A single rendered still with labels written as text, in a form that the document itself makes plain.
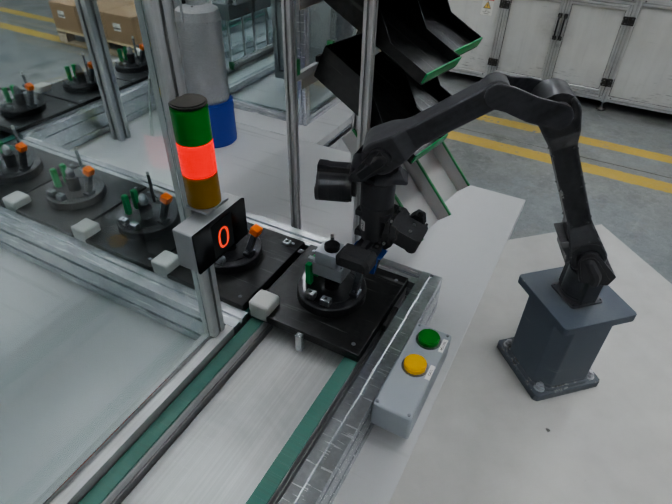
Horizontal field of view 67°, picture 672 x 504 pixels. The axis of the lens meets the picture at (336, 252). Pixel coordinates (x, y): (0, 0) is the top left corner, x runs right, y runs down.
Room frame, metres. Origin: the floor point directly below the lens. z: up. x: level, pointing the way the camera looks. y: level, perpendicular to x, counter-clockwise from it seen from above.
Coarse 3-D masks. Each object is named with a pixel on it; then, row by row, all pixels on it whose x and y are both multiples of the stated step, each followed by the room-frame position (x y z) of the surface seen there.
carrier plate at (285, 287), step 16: (304, 256) 0.86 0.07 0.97; (288, 272) 0.81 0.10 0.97; (304, 272) 0.81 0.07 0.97; (384, 272) 0.82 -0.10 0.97; (272, 288) 0.76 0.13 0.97; (288, 288) 0.76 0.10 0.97; (368, 288) 0.76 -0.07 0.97; (384, 288) 0.77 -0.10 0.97; (400, 288) 0.77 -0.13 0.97; (288, 304) 0.71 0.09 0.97; (368, 304) 0.72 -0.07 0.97; (384, 304) 0.72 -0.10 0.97; (272, 320) 0.67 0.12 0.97; (288, 320) 0.67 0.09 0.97; (304, 320) 0.67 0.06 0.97; (320, 320) 0.67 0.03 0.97; (336, 320) 0.67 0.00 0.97; (352, 320) 0.67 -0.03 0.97; (368, 320) 0.67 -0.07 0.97; (384, 320) 0.69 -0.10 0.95; (304, 336) 0.64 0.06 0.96; (320, 336) 0.63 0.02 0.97; (336, 336) 0.63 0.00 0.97; (352, 336) 0.63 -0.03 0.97; (368, 336) 0.63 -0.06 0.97; (336, 352) 0.61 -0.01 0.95; (352, 352) 0.59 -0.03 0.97
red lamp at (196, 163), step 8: (176, 144) 0.62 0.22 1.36; (208, 144) 0.62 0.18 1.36; (184, 152) 0.61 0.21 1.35; (192, 152) 0.61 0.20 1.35; (200, 152) 0.61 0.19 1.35; (208, 152) 0.62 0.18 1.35; (184, 160) 0.61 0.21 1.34; (192, 160) 0.61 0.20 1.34; (200, 160) 0.61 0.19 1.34; (208, 160) 0.62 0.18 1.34; (184, 168) 0.61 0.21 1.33; (192, 168) 0.61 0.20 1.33; (200, 168) 0.61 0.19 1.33; (208, 168) 0.62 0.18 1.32; (216, 168) 0.63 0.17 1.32; (184, 176) 0.62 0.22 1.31; (192, 176) 0.61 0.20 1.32; (200, 176) 0.61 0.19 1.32; (208, 176) 0.62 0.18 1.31
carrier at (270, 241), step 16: (240, 240) 0.89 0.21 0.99; (256, 240) 0.89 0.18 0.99; (272, 240) 0.92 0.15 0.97; (224, 256) 0.81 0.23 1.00; (240, 256) 0.83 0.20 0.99; (256, 256) 0.84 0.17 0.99; (272, 256) 0.86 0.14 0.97; (288, 256) 0.86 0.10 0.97; (224, 272) 0.80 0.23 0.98; (240, 272) 0.80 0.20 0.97; (256, 272) 0.81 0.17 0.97; (272, 272) 0.81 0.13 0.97; (224, 288) 0.75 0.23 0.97; (240, 288) 0.76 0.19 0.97; (256, 288) 0.76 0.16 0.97; (240, 304) 0.71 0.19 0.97
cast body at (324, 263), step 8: (328, 240) 0.76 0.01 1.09; (320, 248) 0.75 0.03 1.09; (328, 248) 0.74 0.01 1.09; (336, 248) 0.74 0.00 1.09; (312, 256) 0.77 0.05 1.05; (320, 256) 0.74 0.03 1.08; (328, 256) 0.73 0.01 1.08; (312, 264) 0.74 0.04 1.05; (320, 264) 0.74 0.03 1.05; (328, 264) 0.73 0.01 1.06; (336, 264) 0.72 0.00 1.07; (320, 272) 0.74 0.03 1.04; (328, 272) 0.73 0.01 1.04; (336, 272) 0.72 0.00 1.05; (344, 272) 0.73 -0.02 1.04; (336, 280) 0.72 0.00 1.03
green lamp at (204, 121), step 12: (204, 108) 0.63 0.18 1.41; (180, 120) 0.61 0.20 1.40; (192, 120) 0.61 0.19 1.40; (204, 120) 0.62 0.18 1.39; (180, 132) 0.61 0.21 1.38; (192, 132) 0.61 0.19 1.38; (204, 132) 0.62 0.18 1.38; (180, 144) 0.61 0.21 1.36; (192, 144) 0.61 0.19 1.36; (204, 144) 0.62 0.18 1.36
